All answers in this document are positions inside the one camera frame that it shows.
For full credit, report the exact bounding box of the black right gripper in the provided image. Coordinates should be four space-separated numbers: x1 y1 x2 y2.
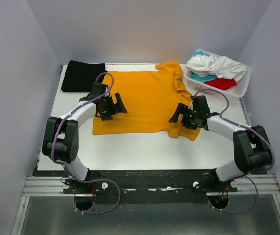
169 103 199 131

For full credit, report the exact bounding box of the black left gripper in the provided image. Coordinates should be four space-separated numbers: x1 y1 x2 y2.
100 93 127 121

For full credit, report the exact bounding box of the yellow t shirt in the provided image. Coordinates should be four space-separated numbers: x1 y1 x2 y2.
92 62 200 141

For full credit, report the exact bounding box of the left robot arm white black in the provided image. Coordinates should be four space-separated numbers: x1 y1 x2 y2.
42 82 127 193

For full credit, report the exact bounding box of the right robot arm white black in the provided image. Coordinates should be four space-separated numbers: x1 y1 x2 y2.
169 95 274 192

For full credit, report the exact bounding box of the light blue t shirt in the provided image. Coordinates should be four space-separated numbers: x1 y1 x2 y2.
190 71 217 83

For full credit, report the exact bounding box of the white plastic laundry basket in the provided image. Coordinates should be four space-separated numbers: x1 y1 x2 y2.
184 50 251 98

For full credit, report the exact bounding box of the white crumpled t shirt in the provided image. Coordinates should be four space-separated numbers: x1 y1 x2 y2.
186 54 248 82

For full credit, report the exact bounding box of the red t shirt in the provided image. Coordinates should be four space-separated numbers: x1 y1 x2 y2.
205 78 237 91

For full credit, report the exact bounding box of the folded black t shirt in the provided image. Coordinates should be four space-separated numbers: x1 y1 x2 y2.
61 60 107 93

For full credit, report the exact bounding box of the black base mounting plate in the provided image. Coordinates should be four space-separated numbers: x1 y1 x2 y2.
33 169 237 205

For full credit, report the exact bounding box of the aluminium frame rail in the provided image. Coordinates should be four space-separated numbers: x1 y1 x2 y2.
22 174 280 197

